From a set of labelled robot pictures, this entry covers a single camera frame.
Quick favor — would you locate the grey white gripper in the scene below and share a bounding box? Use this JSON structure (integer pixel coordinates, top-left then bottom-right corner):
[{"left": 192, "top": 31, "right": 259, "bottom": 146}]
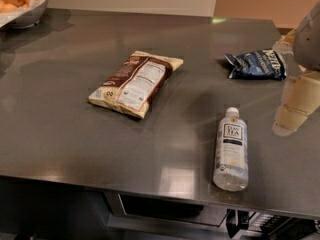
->
[{"left": 272, "top": 1, "right": 320, "bottom": 136}]

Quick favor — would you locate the white paper bowl liner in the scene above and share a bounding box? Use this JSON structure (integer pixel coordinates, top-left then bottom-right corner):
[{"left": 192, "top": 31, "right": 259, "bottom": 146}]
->
[{"left": 0, "top": 0, "right": 51, "bottom": 28}]

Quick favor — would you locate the brown chip bag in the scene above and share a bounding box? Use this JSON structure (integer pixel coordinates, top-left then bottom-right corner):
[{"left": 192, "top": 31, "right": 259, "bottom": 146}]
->
[{"left": 88, "top": 51, "right": 183, "bottom": 119}]

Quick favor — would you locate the blue chip bag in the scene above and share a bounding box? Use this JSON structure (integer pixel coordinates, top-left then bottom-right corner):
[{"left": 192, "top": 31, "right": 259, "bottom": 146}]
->
[{"left": 224, "top": 49, "right": 286, "bottom": 81}]

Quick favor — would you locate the clear tea bottle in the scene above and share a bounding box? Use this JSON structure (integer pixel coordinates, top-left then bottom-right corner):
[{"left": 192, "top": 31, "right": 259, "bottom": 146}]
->
[{"left": 213, "top": 107, "right": 249, "bottom": 192}]

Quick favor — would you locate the silver fruit bowl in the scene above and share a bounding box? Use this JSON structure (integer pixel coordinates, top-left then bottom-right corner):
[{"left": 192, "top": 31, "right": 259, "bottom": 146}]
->
[{"left": 0, "top": 0, "right": 52, "bottom": 30}]

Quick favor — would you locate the orange fruit lower left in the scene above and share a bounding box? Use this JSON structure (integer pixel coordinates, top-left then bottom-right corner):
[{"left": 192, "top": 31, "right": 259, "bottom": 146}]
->
[{"left": 0, "top": 4, "right": 17, "bottom": 13}]

